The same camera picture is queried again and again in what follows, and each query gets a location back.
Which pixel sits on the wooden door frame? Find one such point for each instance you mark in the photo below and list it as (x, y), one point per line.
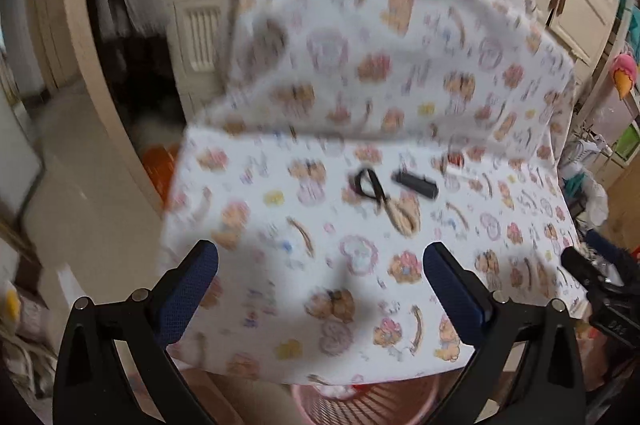
(90, 55)

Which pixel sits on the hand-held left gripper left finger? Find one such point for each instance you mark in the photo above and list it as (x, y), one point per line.
(192, 285)

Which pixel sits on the orange plastic bag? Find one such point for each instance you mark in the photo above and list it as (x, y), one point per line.
(160, 167)

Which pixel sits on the pink plastic basket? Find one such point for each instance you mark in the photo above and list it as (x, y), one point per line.
(380, 405)

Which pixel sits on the black rectangular object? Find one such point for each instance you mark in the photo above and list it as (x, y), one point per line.
(415, 184)

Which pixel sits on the green storage box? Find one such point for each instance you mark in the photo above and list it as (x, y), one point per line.
(627, 140)

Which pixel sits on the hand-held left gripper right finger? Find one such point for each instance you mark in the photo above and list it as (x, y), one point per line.
(452, 290)

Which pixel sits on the white appliance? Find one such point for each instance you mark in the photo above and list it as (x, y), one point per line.
(17, 160)

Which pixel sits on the bear print blanket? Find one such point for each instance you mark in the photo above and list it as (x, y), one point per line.
(375, 65)

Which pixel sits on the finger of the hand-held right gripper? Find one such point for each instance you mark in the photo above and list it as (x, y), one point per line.
(580, 267)
(612, 247)

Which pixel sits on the pink yellow plush toy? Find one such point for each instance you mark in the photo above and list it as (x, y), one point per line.
(625, 72)

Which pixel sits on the black looped object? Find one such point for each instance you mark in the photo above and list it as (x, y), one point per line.
(361, 185)

